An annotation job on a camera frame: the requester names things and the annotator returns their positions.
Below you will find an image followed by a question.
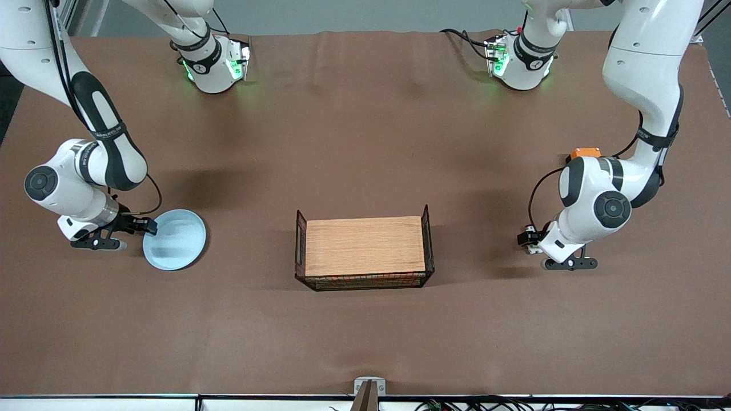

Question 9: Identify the push button switch green block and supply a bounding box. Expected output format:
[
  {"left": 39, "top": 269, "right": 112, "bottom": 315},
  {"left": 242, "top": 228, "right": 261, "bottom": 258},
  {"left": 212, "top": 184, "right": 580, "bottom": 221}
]
[{"left": 524, "top": 224, "right": 544, "bottom": 255}]

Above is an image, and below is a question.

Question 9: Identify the light blue round plate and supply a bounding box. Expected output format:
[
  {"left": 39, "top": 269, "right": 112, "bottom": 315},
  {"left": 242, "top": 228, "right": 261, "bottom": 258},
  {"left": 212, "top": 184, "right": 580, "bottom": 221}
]
[{"left": 142, "top": 209, "right": 207, "bottom": 271}]

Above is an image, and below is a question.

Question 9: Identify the wooden board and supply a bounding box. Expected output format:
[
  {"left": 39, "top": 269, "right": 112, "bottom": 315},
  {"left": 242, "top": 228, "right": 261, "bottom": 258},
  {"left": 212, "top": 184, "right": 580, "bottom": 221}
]
[{"left": 304, "top": 216, "right": 427, "bottom": 277}]

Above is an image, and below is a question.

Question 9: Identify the brown table cover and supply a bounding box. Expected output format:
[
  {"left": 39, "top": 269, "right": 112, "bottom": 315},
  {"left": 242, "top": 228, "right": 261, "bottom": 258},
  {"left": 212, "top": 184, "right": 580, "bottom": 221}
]
[{"left": 0, "top": 29, "right": 731, "bottom": 397}]

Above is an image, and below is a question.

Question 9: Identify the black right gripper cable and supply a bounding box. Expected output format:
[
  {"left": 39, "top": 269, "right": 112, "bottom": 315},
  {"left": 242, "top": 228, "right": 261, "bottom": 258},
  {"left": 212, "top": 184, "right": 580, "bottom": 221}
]
[{"left": 46, "top": 0, "right": 163, "bottom": 217}]

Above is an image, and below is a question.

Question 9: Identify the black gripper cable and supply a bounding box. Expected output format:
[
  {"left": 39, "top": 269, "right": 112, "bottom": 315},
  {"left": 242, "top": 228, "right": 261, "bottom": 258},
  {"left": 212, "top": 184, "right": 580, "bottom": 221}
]
[
  {"left": 527, "top": 108, "right": 646, "bottom": 228},
  {"left": 46, "top": 0, "right": 163, "bottom": 217}
]

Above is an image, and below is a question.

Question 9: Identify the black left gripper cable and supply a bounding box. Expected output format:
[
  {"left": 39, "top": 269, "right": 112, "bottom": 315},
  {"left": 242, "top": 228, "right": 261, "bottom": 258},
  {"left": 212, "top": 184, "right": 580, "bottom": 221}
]
[{"left": 527, "top": 108, "right": 646, "bottom": 228}]

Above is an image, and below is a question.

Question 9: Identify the black wire mesh basket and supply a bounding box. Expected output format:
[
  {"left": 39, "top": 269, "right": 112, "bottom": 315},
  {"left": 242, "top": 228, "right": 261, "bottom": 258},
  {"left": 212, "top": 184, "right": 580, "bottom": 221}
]
[{"left": 295, "top": 204, "right": 436, "bottom": 292}]

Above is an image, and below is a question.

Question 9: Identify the black cable bundle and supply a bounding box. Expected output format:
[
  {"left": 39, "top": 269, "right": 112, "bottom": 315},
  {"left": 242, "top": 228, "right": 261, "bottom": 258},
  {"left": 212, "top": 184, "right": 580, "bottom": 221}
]
[{"left": 328, "top": 395, "right": 731, "bottom": 411}]

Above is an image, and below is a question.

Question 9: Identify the white table edge rail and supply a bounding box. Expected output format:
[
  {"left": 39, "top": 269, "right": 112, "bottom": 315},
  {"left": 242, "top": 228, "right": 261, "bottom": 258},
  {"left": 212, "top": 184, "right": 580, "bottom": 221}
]
[{"left": 0, "top": 394, "right": 731, "bottom": 411}]

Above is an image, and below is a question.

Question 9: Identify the black arm base cable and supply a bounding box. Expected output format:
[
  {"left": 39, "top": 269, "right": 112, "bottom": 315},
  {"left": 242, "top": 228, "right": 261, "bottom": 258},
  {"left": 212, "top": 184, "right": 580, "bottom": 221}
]
[{"left": 439, "top": 27, "right": 493, "bottom": 62}]

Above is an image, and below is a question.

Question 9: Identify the gray camera mount bracket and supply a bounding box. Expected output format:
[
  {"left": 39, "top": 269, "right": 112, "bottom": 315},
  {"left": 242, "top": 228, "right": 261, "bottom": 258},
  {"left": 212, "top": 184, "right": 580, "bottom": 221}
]
[{"left": 351, "top": 377, "right": 387, "bottom": 411}]

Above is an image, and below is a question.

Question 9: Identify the silver aluminium frame profile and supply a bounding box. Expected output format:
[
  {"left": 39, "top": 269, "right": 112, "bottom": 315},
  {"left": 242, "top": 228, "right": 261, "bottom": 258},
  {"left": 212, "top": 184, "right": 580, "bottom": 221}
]
[{"left": 694, "top": 0, "right": 723, "bottom": 45}]

